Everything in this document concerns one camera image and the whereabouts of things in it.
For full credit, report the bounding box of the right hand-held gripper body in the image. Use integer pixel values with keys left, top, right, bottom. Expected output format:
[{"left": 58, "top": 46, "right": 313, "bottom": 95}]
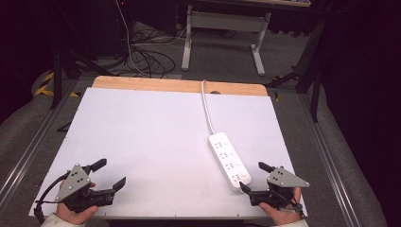
[{"left": 248, "top": 166, "right": 311, "bottom": 212}]

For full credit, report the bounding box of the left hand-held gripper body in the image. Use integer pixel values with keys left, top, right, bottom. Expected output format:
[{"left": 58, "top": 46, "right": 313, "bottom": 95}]
[{"left": 54, "top": 163, "right": 116, "bottom": 213}]

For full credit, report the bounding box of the white power strip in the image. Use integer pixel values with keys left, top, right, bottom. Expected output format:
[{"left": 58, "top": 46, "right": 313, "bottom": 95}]
[{"left": 207, "top": 131, "right": 253, "bottom": 193}]

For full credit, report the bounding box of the person's left hand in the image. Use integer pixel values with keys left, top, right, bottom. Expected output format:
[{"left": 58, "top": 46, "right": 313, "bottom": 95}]
[{"left": 55, "top": 202, "right": 99, "bottom": 226}]

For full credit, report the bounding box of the person's right hand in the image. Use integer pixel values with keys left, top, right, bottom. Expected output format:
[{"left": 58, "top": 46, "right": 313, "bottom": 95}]
[{"left": 258, "top": 187, "right": 306, "bottom": 227}]

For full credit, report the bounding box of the white table board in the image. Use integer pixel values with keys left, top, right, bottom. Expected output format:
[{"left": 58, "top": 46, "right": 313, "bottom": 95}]
[{"left": 28, "top": 87, "right": 308, "bottom": 219}]

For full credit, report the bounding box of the yellow black floor tape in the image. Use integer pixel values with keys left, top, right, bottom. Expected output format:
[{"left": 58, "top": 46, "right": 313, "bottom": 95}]
[{"left": 34, "top": 72, "right": 80, "bottom": 98}]

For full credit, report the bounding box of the black metal stand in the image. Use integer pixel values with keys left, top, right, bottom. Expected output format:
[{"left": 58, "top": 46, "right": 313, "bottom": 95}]
[
  {"left": 50, "top": 46, "right": 112, "bottom": 111},
  {"left": 265, "top": 18, "right": 326, "bottom": 123}
]

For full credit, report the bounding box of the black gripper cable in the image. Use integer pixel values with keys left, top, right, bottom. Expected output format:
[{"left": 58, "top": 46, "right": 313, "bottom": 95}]
[{"left": 33, "top": 170, "right": 71, "bottom": 223}]

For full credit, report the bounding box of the aluminium floor rail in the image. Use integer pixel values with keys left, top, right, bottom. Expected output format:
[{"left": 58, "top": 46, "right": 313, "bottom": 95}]
[
  {"left": 298, "top": 94, "right": 357, "bottom": 227},
  {"left": 0, "top": 79, "right": 80, "bottom": 203}
]

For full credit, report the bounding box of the white power strip cable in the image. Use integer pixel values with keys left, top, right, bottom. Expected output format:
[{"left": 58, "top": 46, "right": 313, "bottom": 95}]
[{"left": 200, "top": 79, "right": 217, "bottom": 135}]

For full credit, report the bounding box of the black floor cable bundle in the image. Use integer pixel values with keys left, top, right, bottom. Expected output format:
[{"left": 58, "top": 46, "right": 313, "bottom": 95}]
[{"left": 125, "top": 27, "right": 177, "bottom": 79}]

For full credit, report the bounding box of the white floor cable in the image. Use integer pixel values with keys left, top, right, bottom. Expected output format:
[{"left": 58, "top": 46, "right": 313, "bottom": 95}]
[{"left": 115, "top": 0, "right": 149, "bottom": 78}]

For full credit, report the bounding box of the white metal desk frame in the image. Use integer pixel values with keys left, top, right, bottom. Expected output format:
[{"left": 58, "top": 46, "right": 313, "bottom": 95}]
[{"left": 181, "top": 4, "right": 272, "bottom": 77}]

